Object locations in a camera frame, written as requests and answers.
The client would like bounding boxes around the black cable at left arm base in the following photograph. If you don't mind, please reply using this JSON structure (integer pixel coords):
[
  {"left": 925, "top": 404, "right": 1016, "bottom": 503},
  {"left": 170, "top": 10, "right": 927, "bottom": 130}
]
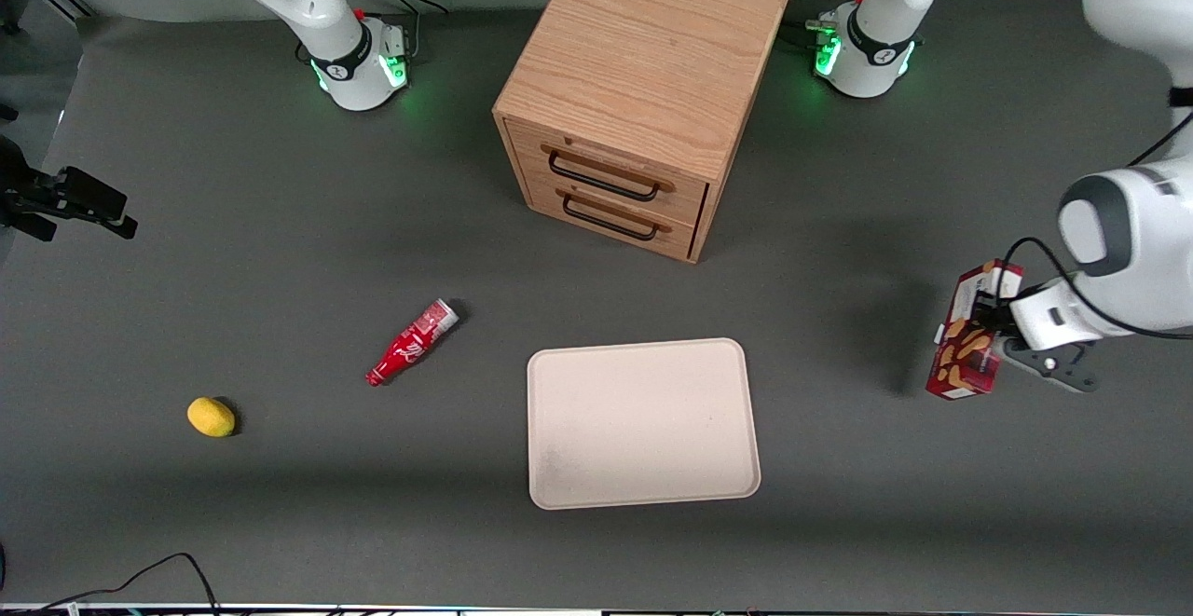
[{"left": 781, "top": 0, "right": 872, "bottom": 56}]

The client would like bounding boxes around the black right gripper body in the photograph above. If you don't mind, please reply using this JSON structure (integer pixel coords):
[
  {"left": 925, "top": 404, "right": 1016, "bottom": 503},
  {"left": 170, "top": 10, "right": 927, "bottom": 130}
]
[{"left": 0, "top": 135, "right": 59, "bottom": 218}]

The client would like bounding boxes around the yellow lemon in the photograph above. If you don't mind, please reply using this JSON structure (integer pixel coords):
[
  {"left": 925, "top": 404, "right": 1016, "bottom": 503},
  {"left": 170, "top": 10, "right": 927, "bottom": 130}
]
[{"left": 186, "top": 397, "right": 237, "bottom": 438}]

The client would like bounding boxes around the black cable on table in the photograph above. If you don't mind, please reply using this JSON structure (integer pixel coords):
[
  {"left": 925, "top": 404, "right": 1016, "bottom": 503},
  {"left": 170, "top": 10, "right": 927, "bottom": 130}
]
[{"left": 0, "top": 553, "right": 222, "bottom": 616}]

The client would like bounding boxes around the white rectangular tray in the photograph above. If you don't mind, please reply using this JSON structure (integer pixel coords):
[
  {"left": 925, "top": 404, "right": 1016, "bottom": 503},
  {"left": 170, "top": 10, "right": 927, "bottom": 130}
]
[{"left": 527, "top": 337, "right": 762, "bottom": 511}]

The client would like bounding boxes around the wooden drawer cabinet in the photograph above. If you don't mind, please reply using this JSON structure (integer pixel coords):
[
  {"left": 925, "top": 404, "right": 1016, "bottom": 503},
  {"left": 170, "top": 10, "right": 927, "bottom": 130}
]
[{"left": 492, "top": 0, "right": 791, "bottom": 265}]

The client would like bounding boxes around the red cookie box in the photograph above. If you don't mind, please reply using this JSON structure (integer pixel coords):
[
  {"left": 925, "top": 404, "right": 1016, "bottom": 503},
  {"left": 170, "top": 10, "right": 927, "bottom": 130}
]
[{"left": 925, "top": 259, "right": 1025, "bottom": 402}]

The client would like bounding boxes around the black drawer handle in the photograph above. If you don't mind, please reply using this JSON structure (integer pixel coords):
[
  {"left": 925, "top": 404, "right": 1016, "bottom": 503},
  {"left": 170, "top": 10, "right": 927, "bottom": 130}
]
[
  {"left": 561, "top": 192, "right": 661, "bottom": 242},
  {"left": 547, "top": 150, "right": 662, "bottom": 203}
]

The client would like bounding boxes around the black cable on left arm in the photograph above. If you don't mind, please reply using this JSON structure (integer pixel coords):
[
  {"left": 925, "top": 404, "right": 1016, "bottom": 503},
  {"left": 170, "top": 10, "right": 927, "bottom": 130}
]
[{"left": 994, "top": 111, "right": 1193, "bottom": 343}]

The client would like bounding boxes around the red cola bottle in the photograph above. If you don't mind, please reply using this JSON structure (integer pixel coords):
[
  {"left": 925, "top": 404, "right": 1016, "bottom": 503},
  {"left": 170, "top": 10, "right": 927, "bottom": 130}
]
[{"left": 365, "top": 298, "right": 461, "bottom": 388}]

